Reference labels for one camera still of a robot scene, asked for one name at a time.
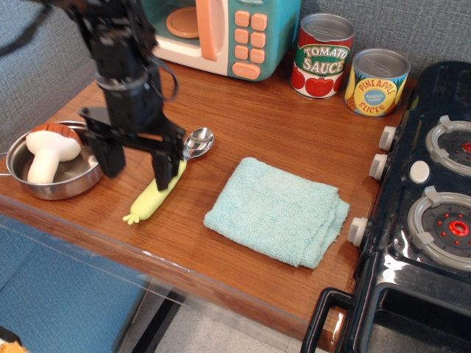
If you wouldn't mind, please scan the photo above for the toy microwave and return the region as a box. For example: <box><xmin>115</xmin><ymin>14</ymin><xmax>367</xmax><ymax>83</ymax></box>
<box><xmin>142</xmin><ymin>1</ymin><xmax>301</xmax><ymax>82</ymax></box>

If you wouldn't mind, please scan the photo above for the silver pot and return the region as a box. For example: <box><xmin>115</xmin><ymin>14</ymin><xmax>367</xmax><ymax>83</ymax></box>
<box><xmin>3</xmin><ymin>121</ymin><xmax>103</xmax><ymax>200</ymax></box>

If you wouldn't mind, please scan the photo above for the black cable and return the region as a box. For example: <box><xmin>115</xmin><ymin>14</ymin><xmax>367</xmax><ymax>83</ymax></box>
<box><xmin>149</xmin><ymin>54</ymin><xmax>180</xmax><ymax>102</ymax></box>

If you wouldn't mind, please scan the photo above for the black toy stove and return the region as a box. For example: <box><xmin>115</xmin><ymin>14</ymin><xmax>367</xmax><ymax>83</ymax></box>
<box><xmin>302</xmin><ymin>61</ymin><xmax>470</xmax><ymax>352</ymax></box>

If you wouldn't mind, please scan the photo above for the yellow handled silver spoon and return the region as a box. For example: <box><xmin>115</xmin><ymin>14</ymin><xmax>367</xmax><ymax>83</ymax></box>
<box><xmin>122</xmin><ymin>126</ymin><xmax>215</xmax><ymax>225</ymax></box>

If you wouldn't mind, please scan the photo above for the light blue rag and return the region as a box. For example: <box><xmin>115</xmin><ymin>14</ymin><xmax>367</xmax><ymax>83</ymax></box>
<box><xmin>204</xmin><ymin>157</ymin><xmax>350</xmax><ymax>269</ymax></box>

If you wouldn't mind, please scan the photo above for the orange plush object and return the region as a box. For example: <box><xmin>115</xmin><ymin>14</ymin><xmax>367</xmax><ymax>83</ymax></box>
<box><xmin>0</xmin><ymin>341</ymin><xmax>29</xmax><ymax>353</ymax></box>

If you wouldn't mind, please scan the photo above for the plush mushroom toy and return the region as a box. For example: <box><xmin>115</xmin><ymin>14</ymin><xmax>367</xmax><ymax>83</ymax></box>
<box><xmin>26</xmin><ymin>123</ymin><xmax>82</xmax><ymax>185</ymax></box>

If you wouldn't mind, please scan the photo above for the orange plate in microwave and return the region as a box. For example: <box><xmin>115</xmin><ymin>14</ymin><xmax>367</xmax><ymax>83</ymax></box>
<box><xmin>166</xmin><ymin>7</ymin><xmax>199</xmax><ymax>39</ymax></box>

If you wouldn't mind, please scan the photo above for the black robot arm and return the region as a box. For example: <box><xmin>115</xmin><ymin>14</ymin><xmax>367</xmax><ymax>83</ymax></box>
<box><xmin>46</xmin><ymin>1</ymin><xmax>185</xmax><ymax>190</ymax></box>

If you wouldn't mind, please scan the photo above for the tomato sauce can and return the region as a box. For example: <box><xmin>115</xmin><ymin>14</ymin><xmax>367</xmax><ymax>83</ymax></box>
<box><xmin>291</xmin><ymin>13</ymin><xmax>355</xmax><ymax>99</ymax></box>

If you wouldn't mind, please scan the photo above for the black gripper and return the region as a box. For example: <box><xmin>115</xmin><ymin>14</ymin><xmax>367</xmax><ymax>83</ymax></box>
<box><xmin>79</xmin><ymin>80</ymin><xmax>185</xmax><ymax>190</ymax></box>

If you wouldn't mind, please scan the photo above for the pineapple slices can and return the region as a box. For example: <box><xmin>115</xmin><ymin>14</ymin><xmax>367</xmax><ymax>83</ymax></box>
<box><xmin>344</xmin><ymin>49</ymin><xmax>411</xmax><ymax>117</ymax></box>

